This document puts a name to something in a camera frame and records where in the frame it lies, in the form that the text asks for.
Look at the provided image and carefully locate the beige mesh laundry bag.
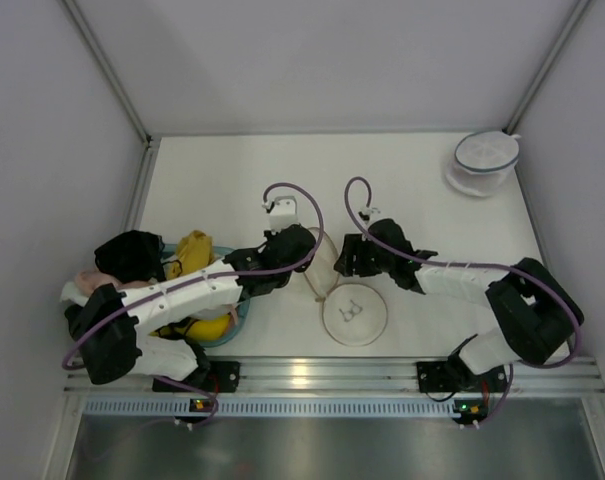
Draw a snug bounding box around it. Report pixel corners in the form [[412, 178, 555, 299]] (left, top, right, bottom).
[[302, 227, 388, 347]]

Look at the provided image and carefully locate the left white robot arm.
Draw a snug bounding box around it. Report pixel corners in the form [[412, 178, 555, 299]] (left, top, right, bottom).
[[69, 224, 317, 386]]

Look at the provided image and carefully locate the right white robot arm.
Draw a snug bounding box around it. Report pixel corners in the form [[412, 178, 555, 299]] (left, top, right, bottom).
[[334, 219, 584, 378]]

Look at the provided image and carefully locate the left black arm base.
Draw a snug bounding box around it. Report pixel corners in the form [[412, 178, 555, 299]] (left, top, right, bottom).
[[152, 360, 241, 393]]

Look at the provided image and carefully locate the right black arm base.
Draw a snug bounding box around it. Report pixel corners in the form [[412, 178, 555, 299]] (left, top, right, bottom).
[[416, 359, 482, 394]]

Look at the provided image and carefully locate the yellow padded bra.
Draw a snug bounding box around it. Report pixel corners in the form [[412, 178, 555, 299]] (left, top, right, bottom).
[[151, 314, 232, 343]]

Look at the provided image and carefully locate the white blue-rimmed laundry bag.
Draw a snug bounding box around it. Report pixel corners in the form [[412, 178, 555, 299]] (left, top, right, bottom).
[[444, 131, 521, 198]]

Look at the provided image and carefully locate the pink bra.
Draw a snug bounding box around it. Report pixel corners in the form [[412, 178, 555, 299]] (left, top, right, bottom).
[[74, 270, 117, 296]]

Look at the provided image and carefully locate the teal plastic basket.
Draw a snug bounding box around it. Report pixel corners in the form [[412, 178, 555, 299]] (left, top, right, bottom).
[[197, 300, 250, 349]]

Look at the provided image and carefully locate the black garment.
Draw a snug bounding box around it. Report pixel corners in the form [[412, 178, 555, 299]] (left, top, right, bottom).
[[94, 230, 166, 283]]

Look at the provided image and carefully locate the white lace garment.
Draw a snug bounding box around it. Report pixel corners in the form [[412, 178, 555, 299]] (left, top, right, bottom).
[[60, 281, 89, 307]]

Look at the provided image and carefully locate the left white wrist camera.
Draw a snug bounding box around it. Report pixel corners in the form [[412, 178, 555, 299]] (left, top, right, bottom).
[[263, 196, 299, 233]]

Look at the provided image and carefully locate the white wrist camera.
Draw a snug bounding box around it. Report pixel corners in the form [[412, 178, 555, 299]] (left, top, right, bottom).
[[263, 196, 299, 233], [358, 205, 381, 224]]

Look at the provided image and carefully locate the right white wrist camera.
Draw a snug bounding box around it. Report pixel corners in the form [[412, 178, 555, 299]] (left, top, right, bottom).
[[358, 205, 381, 224]]

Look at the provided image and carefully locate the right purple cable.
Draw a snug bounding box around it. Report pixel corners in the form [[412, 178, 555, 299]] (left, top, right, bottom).
[[344, 175, 586, 369]]

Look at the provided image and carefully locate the aluminium mounting rail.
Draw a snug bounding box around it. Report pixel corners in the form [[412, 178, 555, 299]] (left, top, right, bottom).
[[64, 355, 603, 399]]

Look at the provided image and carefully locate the perforated cable duct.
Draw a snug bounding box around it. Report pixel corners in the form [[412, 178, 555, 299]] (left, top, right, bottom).
[[83, 396, 460, 418]]

